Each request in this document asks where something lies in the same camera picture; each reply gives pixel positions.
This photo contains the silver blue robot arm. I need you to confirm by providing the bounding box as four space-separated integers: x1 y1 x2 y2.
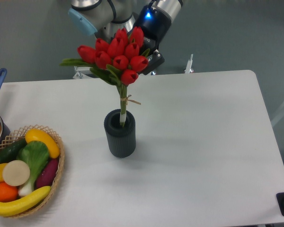
68 0 185 75

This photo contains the red tulip bouquet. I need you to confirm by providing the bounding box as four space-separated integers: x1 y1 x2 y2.
60 26 150 127

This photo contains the dark grey ribbed vase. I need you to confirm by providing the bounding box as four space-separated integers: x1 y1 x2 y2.
104 109 136 158

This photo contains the green bok choy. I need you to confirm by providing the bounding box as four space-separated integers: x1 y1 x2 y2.
17 141 49 197

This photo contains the orange fruit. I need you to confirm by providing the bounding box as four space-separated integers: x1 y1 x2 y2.
0 182 18 202

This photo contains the beige round disc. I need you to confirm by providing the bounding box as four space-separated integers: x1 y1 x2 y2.
2 160 30 186

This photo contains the green cucumber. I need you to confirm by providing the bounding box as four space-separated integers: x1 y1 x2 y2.
0 138 27 164

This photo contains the purple sweet potato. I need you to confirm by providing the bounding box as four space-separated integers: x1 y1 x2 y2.
35 159 59 189

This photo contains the woven wicker basket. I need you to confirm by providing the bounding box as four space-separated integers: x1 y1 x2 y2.
0 125 65 218

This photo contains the yellow banana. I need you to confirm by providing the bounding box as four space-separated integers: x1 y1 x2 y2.
0 186 51 217

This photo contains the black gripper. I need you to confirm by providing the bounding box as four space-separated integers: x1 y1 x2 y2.
133 5 171 75

